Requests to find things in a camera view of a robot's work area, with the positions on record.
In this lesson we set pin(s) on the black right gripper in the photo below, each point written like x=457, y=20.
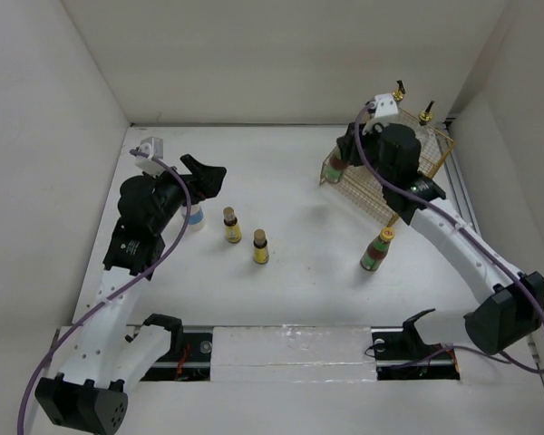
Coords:
x=347, y=143

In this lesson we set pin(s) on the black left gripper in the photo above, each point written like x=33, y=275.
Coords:
x=213, y=178

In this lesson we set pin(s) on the red sauce bottle yellow cap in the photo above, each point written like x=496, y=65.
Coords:
x=334, y=169

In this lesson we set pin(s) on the short glass cruet gold spout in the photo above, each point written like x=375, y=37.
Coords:
x=398, y=96

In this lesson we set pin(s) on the tall glass cruet gold spout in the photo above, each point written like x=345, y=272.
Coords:
x=421, y=126

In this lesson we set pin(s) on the red sauce bottle green label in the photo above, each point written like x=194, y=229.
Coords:
x=377, y=250

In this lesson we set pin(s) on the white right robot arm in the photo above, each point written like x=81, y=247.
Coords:
x=511, y=302

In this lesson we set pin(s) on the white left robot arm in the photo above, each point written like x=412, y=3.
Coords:
x=90, y=391

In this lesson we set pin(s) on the white bottle blue label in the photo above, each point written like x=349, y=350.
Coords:
x=195, y=216

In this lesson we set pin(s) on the small brown bottle yellow label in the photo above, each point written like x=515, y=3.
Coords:
x=230, y=220

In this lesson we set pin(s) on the small brown bottle cork cap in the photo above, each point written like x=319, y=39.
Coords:
x=260, y=253

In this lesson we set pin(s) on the gold wire basket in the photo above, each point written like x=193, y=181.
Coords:
x=405, y=201

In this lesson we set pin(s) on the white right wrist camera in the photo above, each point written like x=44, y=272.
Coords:
x=383, y=109

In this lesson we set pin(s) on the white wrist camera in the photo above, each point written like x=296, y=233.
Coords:
x=383, y=109
x=149, y=148

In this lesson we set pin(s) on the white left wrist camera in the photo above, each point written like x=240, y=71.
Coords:
x=149, y=148

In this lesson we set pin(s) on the black mounting rail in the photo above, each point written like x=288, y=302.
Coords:
x=294, y=351

